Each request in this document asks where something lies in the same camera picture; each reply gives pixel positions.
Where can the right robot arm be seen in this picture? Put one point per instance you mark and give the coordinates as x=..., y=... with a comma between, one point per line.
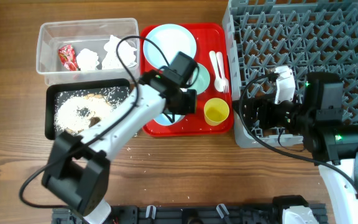
x=318, y=118

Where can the red snack wrapper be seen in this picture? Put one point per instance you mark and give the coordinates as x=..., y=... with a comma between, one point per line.
x=68, y=58

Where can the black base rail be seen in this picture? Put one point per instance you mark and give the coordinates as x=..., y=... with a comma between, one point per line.
x=257, y=213

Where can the white napkin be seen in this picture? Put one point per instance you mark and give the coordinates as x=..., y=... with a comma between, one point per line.
x=124, y=51

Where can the large light blue plate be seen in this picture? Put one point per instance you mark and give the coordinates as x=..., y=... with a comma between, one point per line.
x=171, y=39

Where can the clear plastic waste bin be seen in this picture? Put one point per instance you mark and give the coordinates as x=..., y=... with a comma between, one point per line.
x=84, y=34

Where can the black food waste tray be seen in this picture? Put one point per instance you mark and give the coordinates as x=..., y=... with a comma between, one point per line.
x=54, y=89

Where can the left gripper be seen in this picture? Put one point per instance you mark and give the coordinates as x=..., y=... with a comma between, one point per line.
x=189, y=104

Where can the red serving tray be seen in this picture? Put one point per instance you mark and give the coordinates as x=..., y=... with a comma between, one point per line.
x=208, y=36

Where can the yellow plastic cup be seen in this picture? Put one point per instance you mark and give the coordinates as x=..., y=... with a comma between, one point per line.
x=216, y=110

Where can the food scraps and rice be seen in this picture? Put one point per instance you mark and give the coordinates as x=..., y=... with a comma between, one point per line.
x=77, y=110

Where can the mint green bowl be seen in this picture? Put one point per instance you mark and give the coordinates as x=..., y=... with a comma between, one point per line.
x=201, y=79

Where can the white plastic fork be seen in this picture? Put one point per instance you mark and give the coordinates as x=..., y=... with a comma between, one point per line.
x=224, y=80

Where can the grey dishwasher rack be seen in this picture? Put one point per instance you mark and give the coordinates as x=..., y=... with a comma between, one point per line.
x=307, y=36

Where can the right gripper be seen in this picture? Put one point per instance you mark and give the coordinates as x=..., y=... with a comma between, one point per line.
x=259, y=105

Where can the white plastic spoon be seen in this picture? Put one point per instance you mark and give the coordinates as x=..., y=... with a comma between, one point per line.
x=217, y=81

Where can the small light blue bowl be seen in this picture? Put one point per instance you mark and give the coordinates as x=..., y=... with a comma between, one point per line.
x=163, y=121

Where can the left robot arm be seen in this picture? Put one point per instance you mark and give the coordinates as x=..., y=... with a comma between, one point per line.
x=79, y=166

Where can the small white tissue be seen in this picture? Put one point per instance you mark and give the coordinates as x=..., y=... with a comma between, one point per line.
x=87, y=60

